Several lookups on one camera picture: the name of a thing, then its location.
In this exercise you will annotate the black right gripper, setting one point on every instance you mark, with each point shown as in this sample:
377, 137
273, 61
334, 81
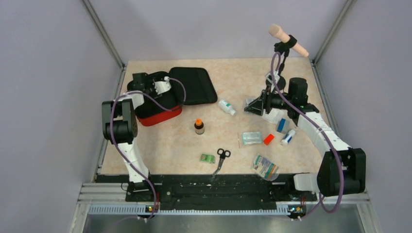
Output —
264, 101

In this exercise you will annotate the black microphone stand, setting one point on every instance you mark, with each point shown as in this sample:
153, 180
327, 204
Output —
283, 48

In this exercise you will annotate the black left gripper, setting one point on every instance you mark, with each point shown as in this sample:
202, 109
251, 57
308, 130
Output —
151, 82

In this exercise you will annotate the black handled scissors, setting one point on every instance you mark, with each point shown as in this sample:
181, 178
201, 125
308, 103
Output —
223, 154

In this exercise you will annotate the blue grey box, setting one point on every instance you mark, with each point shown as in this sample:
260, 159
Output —
283, 126

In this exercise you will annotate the white bottle green label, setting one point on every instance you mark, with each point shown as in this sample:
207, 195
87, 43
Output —
227, 107

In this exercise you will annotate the beige microphone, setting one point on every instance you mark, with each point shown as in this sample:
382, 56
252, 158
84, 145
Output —
277, 32

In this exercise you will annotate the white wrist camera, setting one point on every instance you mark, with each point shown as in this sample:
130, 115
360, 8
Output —
270, 79
163, 85

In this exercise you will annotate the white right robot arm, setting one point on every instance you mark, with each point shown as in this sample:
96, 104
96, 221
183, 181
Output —
343, 168

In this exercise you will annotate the clear bag wipe sachets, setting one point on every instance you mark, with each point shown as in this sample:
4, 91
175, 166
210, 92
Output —
247, 101

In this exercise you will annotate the small teal pad packet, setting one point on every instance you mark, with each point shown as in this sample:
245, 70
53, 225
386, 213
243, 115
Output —
249, 138

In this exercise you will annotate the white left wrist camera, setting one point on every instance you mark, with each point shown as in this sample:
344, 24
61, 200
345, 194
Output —
163, 85

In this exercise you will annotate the bandage roll packet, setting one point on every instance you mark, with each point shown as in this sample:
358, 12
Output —
265, 168

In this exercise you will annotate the white plastic packet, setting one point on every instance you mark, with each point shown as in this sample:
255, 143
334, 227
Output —
274, 116

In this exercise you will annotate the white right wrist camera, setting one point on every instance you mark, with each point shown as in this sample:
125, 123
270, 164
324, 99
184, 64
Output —
270, 79

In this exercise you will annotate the orange small box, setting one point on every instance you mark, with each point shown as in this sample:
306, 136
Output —
268, 139

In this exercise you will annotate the brown bottle orange cap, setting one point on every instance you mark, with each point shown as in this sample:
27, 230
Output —
199, 126

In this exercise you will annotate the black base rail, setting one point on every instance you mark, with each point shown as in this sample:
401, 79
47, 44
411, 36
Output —
224, 192

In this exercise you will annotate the red black medicine kit case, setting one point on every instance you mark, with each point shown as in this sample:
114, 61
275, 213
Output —
194, 87

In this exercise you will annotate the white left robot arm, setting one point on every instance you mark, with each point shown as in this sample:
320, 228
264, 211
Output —
120, 128

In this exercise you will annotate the green wind oil box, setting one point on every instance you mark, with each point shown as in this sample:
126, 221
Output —
207, 158

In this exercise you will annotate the white blue tube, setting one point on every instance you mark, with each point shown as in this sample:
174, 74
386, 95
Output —
288, 137

